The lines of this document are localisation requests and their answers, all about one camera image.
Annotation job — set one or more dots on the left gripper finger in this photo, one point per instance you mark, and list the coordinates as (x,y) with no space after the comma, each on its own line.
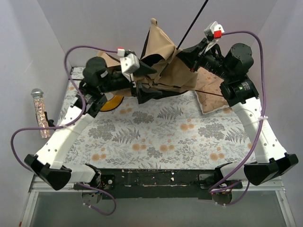
(144,69)
(145,94)

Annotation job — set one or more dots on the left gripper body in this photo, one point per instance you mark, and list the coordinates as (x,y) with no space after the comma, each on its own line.
(134,85)

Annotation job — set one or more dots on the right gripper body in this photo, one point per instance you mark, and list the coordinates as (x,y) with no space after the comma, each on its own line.
(197,56)

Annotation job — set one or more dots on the beige fabric pet tent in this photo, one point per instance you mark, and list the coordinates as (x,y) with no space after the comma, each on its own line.
(160,53)

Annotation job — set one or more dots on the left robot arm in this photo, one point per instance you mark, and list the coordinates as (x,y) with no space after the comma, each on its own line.
(47,163)

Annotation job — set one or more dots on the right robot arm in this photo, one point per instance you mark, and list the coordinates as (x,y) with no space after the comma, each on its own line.
(272,160)

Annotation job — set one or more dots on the yellow double pet bowl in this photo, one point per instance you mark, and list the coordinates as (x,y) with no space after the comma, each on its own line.
(112,104)

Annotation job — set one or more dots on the beige patterned pillow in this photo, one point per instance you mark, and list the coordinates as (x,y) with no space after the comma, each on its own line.
(209,82)

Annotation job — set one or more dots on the floral table mat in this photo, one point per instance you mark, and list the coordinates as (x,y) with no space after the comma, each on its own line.
(170,133)

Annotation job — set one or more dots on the black microphone stand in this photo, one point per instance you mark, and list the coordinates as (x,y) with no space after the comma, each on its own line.
(50,122)

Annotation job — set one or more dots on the glitter toy microphone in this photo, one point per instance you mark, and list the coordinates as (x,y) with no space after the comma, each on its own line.
(39,104)

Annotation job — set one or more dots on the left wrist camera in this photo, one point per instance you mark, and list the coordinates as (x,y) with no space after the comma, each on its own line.
(129,64)

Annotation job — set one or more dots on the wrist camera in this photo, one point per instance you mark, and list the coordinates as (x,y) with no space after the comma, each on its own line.
(214,32)
(129,64)

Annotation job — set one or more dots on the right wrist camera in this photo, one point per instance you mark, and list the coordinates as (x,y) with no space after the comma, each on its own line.
(214,32)

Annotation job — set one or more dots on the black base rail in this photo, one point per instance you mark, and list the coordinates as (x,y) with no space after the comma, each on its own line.
(159,183)

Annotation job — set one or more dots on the aluminium frame rail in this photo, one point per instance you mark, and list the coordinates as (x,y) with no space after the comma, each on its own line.
(74,206)

